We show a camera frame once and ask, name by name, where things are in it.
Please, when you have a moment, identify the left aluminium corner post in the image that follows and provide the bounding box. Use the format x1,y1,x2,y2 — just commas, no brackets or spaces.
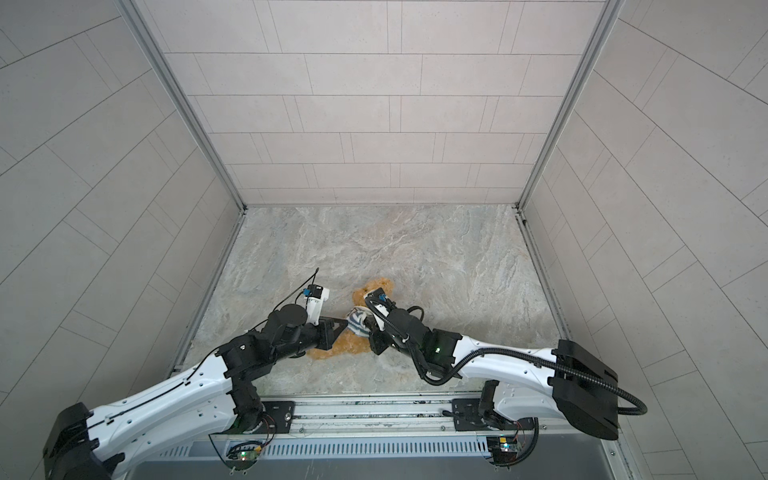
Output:
115,0,247,214

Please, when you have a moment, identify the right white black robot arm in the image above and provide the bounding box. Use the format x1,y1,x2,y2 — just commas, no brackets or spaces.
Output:
366,299,619,441

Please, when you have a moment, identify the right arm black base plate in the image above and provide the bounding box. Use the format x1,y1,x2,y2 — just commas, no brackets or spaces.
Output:
442,398,536,432

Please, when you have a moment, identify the left small circuit board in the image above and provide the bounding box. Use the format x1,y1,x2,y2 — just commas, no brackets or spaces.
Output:
227,441,265,462

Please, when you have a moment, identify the blue white striped knit sweater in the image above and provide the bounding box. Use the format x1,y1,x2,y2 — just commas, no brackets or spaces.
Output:
347,306,378,338

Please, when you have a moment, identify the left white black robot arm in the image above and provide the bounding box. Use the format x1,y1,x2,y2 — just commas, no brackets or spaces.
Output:
42,304,348,479

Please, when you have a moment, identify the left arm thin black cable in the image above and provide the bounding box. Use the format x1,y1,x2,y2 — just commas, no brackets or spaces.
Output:
83,268,321,421

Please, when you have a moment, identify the brown teddy bear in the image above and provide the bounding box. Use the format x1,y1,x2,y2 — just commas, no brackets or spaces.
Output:
308,277,395,360

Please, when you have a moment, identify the right aluminium corner post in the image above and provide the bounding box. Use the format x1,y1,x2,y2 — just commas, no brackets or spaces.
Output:
517,0,623,213

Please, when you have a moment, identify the aluminium mounting rail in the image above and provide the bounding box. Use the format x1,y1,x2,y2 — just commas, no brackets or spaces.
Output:
117,392,621,443

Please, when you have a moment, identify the aluminium corner post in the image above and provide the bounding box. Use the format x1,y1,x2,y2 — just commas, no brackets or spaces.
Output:
517,0,623,213
115,0,247,214

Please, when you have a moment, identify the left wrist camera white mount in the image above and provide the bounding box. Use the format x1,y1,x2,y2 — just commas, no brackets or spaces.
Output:
303,284,329,325

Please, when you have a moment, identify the right small circuit board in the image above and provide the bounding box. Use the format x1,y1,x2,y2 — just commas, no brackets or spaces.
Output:
486,436,522,467

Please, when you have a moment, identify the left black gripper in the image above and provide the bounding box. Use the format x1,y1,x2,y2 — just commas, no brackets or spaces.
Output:
270,317,350,364

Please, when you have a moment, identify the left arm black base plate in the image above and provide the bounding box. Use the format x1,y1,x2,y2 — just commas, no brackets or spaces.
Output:
225,401,296,435

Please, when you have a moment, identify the small circuit board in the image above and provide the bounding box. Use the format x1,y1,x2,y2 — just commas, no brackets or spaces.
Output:
486,436,522,467
227,441,265,462

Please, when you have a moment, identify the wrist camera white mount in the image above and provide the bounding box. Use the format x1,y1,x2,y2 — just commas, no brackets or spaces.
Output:
363,287,396,331
303,284,329,325

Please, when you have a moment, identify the white ventilation grille strip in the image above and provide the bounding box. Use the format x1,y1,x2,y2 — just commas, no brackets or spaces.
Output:
143,436,490,462

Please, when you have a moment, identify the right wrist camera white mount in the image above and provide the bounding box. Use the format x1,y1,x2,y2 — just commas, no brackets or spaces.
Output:
363,287,396,331

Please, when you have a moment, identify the black corrugated cable conduit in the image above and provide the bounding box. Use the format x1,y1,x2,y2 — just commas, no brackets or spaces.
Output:
364,293,649,417

